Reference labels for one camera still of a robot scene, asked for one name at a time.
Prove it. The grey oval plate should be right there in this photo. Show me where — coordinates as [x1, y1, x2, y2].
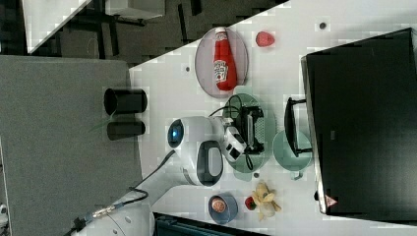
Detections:
[195, 27, 249, 98]

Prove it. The large black cylinder cup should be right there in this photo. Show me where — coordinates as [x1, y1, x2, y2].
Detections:
[103, 88, 148, 115]

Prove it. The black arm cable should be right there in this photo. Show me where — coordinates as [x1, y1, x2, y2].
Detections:
[63, 94, 255, 236]

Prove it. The red strawberry toy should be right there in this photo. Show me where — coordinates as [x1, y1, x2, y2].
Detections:
[245, 197, 257, 210]

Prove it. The black toaster oven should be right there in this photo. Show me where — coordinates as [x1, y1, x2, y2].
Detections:
[284, 28, 417, 225]

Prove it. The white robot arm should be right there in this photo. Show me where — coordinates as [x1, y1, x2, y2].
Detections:
[64, 105, 264, 236]

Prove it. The peeled banana toy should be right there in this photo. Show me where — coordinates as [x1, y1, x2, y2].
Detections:
[252, 182, 281, 221]

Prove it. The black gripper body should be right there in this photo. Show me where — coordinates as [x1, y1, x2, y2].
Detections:
[241, 106, 264, 154]

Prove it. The orange toy in bowl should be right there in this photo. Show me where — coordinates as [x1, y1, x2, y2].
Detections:
[211, 198, 226, 213]

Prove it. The green mug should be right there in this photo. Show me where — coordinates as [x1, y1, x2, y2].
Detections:
[272, 131, 313, 181]

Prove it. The blue bowl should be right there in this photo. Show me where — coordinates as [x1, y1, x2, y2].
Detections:
[208, 192, 238, 224]

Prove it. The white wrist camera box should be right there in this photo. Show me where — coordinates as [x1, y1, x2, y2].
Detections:
[224, 126, 247, 162]

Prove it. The red ketchup bottle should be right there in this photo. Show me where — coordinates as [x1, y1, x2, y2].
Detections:
[213, 28, 237, 90]

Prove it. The red round fruit toy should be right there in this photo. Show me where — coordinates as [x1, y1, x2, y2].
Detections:
[256, 31, 275, 47]

